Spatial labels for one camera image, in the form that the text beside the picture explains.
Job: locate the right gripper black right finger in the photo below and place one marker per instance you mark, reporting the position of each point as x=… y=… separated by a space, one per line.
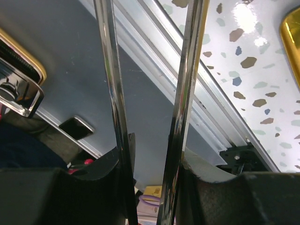
x=210 y=196

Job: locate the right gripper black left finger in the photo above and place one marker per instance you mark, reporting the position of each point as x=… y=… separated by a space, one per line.
x=34 y=190

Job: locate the metal serving tongs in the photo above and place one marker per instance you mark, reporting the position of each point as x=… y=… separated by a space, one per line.
x=22 y=75

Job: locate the gold tin lid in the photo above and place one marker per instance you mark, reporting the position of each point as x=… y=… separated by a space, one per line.
x=290 y=35

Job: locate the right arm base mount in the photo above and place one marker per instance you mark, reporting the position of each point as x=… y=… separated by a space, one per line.
x=242 y=159

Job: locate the aluminium front rail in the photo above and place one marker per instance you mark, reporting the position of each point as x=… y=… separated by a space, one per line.
x=150 y=51

